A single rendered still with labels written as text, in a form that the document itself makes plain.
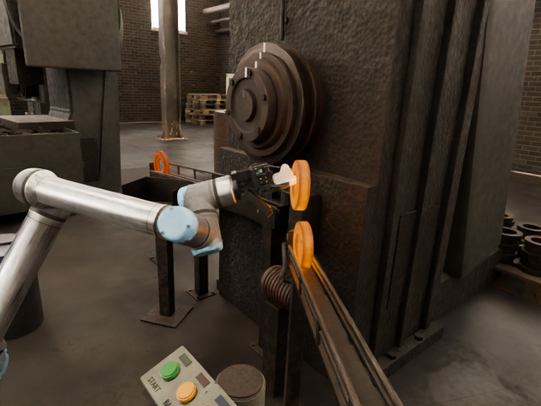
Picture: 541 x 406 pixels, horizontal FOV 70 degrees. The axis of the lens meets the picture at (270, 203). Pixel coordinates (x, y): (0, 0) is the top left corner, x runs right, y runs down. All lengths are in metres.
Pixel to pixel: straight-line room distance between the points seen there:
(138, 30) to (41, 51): 8.43
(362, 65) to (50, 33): 2.96
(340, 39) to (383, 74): 0.23
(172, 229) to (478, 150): 1.49
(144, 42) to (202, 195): 11.15
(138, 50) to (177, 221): 11.23
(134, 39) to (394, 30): 10.98
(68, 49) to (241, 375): 3.37
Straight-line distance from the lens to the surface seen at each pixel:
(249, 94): 1.51
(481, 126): 2.01
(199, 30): 13.01
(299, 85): 1.44
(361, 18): 1.49
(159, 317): 2.19
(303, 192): 1.12
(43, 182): 1.30
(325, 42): 1.58
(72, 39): 3.97
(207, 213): 1.13
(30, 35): 3.86
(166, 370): 0.92
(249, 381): 1.01
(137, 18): 12.21
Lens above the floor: 1.19
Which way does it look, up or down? 17 degrees down
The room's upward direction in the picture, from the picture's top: 2 degrees clockwise
